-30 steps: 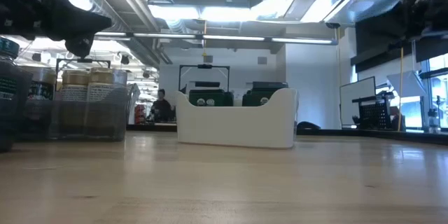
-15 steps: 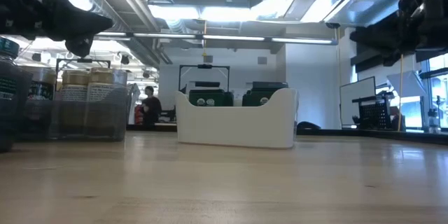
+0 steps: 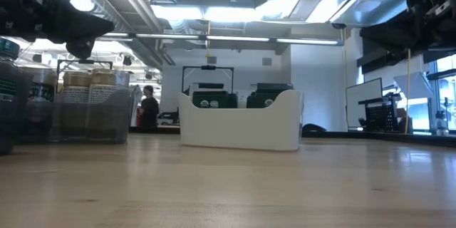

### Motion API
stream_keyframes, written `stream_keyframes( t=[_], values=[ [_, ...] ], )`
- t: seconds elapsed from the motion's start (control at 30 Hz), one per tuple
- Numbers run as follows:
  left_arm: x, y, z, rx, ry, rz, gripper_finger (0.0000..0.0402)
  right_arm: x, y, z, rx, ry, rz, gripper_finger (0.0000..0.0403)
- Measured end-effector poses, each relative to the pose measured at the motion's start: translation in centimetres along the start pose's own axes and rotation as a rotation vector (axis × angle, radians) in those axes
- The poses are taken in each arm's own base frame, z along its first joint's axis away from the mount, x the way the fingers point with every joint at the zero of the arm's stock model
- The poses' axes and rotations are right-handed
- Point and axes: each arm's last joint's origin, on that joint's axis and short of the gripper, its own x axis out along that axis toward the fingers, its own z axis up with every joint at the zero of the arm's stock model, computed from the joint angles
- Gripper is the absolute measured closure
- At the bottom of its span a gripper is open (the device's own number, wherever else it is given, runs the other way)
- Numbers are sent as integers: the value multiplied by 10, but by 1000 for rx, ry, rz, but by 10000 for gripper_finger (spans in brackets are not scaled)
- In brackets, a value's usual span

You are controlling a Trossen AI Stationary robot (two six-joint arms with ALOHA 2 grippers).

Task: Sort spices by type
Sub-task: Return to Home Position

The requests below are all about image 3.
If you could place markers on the black aluminium table frame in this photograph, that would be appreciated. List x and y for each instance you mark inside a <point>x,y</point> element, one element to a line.
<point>420,139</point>

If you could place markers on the tan-lid jar white label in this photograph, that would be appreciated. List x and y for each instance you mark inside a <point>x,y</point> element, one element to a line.
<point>75,94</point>
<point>105,94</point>

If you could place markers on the white plastic bin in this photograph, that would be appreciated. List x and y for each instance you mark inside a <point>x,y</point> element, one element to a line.
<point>242,128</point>

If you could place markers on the black background robot arm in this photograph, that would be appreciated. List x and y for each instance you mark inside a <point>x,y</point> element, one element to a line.
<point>169,117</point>

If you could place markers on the long ceiling light strip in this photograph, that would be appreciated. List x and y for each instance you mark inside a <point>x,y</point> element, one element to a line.
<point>235,38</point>

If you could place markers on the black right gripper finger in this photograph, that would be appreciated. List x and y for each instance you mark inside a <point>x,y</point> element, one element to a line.
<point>395,32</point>

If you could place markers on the grey wall vent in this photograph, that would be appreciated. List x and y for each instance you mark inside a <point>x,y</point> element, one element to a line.
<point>211,60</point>
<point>266,61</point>

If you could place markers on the black ceiling camera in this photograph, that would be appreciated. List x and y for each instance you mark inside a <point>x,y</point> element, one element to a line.
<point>338,26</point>

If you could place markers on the black mesh cart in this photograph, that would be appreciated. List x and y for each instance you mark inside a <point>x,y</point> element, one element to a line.
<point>381,117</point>

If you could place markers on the green-lid glass spice jar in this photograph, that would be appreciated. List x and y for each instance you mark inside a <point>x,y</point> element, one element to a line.
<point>9,48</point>

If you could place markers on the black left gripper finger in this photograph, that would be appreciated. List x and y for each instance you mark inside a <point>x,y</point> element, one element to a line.
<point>81,49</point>
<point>85,26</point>

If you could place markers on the black computer monitor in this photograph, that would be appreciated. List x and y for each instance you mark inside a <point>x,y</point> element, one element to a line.
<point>276,86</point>

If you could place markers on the white cloth cover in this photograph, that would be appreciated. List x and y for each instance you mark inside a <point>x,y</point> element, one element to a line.
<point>134,96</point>

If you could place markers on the white angled panel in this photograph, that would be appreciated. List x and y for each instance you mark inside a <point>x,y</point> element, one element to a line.
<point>417,85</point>

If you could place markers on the small clear bottle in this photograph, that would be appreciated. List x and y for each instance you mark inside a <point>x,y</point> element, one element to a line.
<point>442,124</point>

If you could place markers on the person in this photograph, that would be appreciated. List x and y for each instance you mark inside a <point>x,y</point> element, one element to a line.
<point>149,110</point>

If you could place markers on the black spice tin green label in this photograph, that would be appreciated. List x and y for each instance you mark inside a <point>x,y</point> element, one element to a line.
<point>210,99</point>
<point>263,100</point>
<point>233,101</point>

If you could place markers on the tan-lid jar black label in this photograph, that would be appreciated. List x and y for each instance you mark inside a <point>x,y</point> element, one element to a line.
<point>42,92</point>

